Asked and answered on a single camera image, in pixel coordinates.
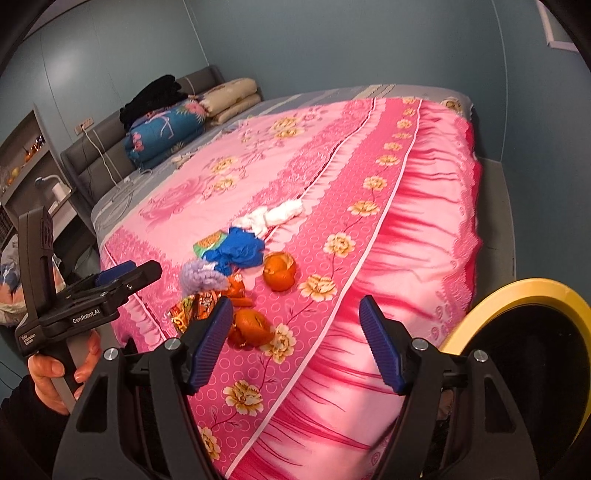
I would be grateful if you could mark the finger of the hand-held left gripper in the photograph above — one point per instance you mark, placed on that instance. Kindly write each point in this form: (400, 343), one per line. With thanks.
(113, 273)
(138, 274)

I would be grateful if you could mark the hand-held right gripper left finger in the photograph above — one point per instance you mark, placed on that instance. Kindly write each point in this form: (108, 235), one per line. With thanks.
(210, 341)

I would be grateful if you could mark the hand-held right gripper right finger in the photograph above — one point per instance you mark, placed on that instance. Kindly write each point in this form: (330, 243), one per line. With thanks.
(381, 346)

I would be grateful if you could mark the shiny colourful foil wrapper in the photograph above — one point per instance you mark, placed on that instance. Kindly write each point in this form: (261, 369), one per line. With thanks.
(194, 307)

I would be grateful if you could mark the small orange peel pieces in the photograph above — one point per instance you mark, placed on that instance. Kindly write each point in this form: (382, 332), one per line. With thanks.
(238, 288)

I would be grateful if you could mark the white foam fruit net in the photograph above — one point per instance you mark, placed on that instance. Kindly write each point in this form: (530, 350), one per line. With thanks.
(198, 277)

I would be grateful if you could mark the white tissue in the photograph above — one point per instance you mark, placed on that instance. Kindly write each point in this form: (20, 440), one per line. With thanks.
(288, 210)
(258, 221)

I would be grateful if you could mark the yellow-rimmed black waste bin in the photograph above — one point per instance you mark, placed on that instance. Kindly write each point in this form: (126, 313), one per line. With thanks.
(531, 288)

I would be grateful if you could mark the person's left forearm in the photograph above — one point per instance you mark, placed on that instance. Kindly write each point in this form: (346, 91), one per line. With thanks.
(23, 429)

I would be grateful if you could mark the person's left hand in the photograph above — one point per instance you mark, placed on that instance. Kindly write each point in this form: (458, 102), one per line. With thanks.
(44, 374)

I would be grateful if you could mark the patterned cloth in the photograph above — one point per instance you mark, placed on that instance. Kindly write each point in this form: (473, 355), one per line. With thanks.
(9, 277)

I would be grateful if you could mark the green snack wrapper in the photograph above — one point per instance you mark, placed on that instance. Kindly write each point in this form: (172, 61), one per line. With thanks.
(210, 242)

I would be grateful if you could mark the white desk lamp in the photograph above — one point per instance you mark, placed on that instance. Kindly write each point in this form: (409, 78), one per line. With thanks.
(59, 190)

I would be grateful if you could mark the grey upholstered headboard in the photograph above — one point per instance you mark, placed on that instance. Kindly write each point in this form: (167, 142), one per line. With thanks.
(87, 157)

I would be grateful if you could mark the row of small shelf ornaments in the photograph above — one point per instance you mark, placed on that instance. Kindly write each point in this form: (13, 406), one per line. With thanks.
(30, 150)

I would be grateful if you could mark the blue floral folded quilt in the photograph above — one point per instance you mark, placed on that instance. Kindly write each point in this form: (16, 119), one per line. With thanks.
(157, 134)

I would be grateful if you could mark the pink floral blanket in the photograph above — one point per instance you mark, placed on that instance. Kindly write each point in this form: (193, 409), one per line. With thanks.
(346, 184)

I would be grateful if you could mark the black clothing pile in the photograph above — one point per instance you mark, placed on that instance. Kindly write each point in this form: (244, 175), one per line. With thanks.
(152, 97)

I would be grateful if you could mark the beige floral folded quilt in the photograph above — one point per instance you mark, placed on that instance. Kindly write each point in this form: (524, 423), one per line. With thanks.
(231, 97)

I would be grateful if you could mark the white wall shelf unit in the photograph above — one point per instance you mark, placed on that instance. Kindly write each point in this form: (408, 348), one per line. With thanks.
(48, 159)

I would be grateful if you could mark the white wall socket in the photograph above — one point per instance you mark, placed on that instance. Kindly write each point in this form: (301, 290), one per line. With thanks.
(84, 125)

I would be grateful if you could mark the window with grey frame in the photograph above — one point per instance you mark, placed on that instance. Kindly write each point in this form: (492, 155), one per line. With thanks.
(551, 32)

